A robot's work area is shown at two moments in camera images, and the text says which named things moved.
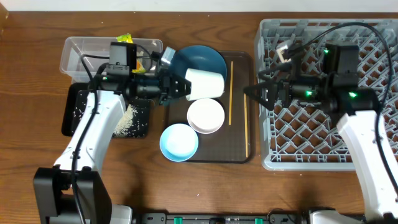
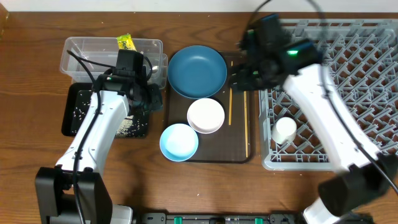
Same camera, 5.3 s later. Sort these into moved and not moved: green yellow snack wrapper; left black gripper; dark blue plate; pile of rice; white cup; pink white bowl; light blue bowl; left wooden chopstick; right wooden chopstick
Moved: white cup; green yellow snack wrapper; left black gripper
Not moved: right wooden chopstick; dark blue plate; left wooden chopstick; pink white bowl; light blue bowl; pile of rice
